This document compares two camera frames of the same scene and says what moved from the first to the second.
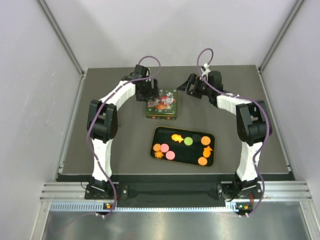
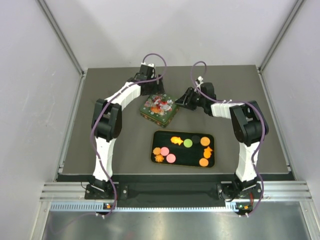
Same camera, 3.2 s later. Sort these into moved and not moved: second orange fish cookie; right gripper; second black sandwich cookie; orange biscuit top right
Moved: right gripper
Not moved: orange biscuit top right; second black sandwich cookie; second orange fish cookie
